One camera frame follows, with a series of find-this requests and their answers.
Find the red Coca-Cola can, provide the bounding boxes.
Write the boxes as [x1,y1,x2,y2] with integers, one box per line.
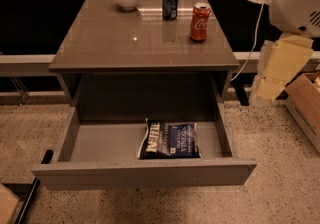
[189,2,211,42]

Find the blue Kettle chip bag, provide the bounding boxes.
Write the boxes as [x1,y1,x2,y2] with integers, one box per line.
[137,120,201,160]

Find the grey cabinet with counter top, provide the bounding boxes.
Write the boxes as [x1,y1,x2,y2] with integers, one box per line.
[48,0,240,123]

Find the grey horizontal rail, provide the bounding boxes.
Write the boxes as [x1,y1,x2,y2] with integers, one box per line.
[0,55,54,77]

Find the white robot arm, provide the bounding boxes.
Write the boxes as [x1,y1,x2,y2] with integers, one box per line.
[249,0,320,106]

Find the white cable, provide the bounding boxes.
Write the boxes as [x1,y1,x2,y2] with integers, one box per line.
[229,1,266,82]

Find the open grey top drawer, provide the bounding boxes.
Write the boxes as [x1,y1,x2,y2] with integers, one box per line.
[32,104,256,190]

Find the cardboard box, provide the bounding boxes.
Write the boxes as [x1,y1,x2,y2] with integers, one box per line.
[285,73,320,152]

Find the black floor bar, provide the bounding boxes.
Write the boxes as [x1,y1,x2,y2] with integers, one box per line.
[14,149,53,224]

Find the blue soda can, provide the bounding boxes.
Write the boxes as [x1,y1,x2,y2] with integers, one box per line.
[162,0,178,20]

